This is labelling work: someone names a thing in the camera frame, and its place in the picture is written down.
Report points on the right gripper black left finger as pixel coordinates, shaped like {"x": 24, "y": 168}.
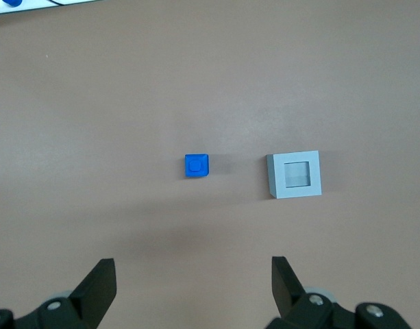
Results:
{"x": 93, "y": 291}

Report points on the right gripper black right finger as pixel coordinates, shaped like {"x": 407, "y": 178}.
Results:
{"x": 288, "y": 291}

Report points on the small blue square part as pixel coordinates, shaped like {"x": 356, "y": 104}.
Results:
{"x": 196, "y": 166}

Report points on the gray square base block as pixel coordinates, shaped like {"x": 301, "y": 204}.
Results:
{"x": 295, "y": 174}

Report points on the brown table mat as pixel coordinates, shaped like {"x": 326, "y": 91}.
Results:
{"x": 209, "y": 85}

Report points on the blue round cap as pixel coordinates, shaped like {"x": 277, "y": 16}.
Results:
{"x": 12, "y": 2}

